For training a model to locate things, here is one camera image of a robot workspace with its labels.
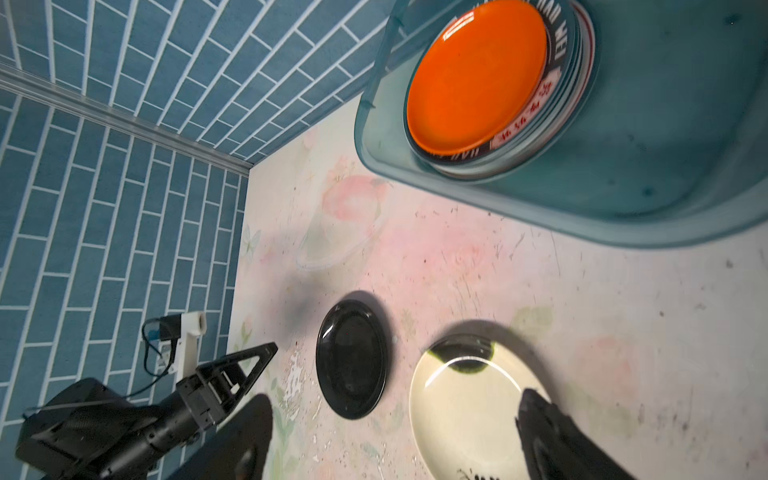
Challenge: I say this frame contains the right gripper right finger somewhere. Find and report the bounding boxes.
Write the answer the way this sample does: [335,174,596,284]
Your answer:
[516,389,634,480]

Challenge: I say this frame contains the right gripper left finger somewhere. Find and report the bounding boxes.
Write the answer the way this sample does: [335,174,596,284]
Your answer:
[170,394,274,479]

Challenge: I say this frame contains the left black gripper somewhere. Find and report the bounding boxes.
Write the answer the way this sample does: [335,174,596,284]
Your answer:
[96,342,278,479]

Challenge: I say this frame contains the black round plate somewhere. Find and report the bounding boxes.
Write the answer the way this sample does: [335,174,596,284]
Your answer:
[315,298,390,420]

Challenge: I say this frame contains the orange round plate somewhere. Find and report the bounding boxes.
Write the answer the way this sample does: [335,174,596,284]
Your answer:
[405,1,548,156]

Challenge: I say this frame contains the green rim HAO SHI plate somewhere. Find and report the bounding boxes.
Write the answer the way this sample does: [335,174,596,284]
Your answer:
[404,1,580,165]

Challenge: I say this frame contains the translucent teal plastic bin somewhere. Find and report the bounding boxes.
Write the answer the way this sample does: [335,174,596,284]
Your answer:
[354,1,767,248]

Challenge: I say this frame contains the cream plate black flower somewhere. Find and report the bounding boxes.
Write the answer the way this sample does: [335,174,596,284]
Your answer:
[409,334,550,479]

